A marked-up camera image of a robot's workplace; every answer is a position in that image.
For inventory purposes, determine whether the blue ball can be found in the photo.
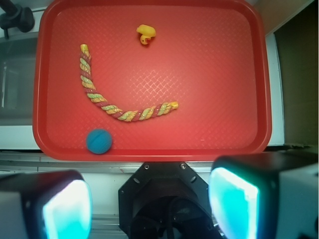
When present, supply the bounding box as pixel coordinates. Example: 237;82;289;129
86;129;113;154

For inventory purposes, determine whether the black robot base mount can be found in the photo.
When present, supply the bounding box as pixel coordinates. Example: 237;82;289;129
118;162;222;239

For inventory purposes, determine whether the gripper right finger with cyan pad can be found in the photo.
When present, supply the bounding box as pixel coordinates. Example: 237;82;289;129
208;151;319;239

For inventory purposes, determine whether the black clamp knob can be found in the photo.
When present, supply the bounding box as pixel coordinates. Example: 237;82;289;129
0;0;35;40

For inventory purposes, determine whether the aluminium table edge rail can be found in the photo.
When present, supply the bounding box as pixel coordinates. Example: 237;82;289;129
0;151;215;174

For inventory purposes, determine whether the red plastic tray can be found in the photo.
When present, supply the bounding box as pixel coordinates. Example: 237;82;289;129
32;0;272;162

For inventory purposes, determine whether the multicolour twisted rope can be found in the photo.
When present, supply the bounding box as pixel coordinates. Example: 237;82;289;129
79;43;179;122

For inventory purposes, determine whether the yellow rubber duck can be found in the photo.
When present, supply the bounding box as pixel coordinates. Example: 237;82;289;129
136;24;157;45

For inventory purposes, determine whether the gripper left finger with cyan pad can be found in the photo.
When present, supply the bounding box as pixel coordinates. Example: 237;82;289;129
0;170;93;239

